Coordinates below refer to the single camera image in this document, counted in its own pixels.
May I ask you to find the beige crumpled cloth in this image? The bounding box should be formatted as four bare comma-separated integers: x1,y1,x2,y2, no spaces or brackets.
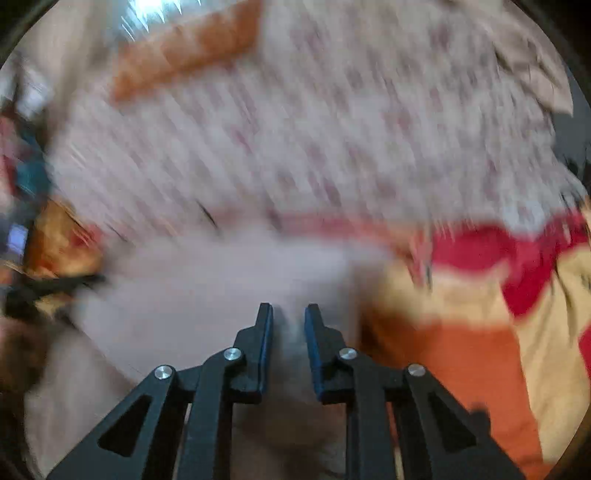
438,0,574,116

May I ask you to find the orange checkered cushion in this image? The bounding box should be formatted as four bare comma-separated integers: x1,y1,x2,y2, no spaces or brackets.
111,0,264,103

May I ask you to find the red orange yellow printed blanket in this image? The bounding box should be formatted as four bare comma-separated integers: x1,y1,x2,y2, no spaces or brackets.
23,198,591,480

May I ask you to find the floral quilt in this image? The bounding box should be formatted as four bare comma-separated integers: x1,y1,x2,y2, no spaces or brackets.
51,0,587,241

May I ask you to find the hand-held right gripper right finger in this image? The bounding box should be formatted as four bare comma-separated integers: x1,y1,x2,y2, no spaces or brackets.
304,303,526,480

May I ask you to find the beige zip jacket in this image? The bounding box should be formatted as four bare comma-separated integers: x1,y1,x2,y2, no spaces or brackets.
23,226,402,480

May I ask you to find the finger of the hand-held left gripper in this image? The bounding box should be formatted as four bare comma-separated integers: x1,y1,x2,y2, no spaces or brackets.
25,273,108,297

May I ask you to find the beige curtain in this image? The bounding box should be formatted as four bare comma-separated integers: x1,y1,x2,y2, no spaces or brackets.
0,0,123,139

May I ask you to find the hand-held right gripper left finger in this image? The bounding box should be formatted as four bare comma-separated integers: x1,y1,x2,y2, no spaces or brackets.
46,302,274,480

